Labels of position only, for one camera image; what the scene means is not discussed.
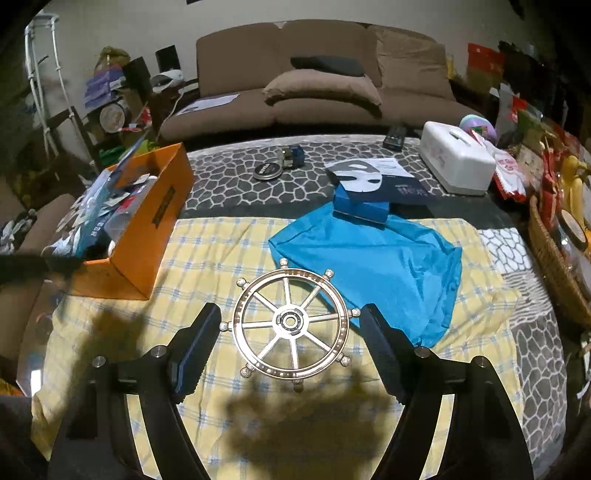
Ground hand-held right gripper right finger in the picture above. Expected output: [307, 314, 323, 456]
[360, 303, 536, 480]

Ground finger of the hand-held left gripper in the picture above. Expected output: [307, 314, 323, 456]
[0, 254, 86, 284]

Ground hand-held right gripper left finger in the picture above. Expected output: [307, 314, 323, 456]
[48, 302, 222, 480]

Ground blue cloth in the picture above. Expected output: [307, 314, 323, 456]
[268, 203, 464, 349]

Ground metal ship wheel ornament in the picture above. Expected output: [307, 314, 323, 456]
[219, 258, 363, 393]

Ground orange cardboard box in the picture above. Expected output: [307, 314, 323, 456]
[69, 142, 195, 301]

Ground blue cardboard box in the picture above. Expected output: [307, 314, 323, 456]
[333, 185, 391, 224]

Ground dark navy packet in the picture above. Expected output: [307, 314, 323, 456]
[383, 178, 439, 206]

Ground round black tin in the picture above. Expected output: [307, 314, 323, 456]
[252, 162, 283, 182]

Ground brown armchair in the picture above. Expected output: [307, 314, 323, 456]
[0, 194, 77, 361]

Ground pile of white sachets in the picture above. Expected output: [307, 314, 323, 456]
[44, 168, 160, 259]

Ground yellow checked cloth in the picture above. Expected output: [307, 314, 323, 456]
[30, 215, 522, 480]

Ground white metal rack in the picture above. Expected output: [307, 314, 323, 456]
[23, 14, 79, 158]

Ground grey face mask sheet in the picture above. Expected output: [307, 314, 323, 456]
[325, 159, 384, 192]

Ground green bag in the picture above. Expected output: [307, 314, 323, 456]
[102, 138, 160, 160]

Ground grey pebble-print mat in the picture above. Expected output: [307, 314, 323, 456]
[182, 134, 568, 467]

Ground round white plate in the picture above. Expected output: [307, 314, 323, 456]
[99, 102, 127, 130]

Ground white paper leaflet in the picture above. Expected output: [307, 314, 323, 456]
[369, 157, 409, 178]

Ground wicker basket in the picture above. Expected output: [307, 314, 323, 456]
[526, 194, 591, 328]

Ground white tissue box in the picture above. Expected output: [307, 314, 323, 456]
[419, 121, 497, 195]

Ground black remote control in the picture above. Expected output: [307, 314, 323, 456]
[382, 124, 409, 149]

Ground red snack packet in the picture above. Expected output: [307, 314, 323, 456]
[492, 150, 529, 201]

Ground white cap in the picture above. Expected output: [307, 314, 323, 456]
[150, 70, 185, 90]

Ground pastel ball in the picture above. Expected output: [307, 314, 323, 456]
[459, 114, 498, 141]

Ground white paper sheet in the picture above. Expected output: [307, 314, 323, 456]
[178, 93, 241, 116]

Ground brown sofa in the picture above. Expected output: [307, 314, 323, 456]
[159, 21, 485, 148]

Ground yellow banana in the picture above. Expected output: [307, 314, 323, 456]
[561, 154, 591, 222]

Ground brown cushion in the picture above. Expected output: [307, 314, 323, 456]
[263, 69, 383, 108]

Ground dark grey cushion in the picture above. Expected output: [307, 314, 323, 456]
[291, 55, 365, 77]

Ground red cardboard boxes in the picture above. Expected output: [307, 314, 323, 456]
[466, 42, 506, 93]

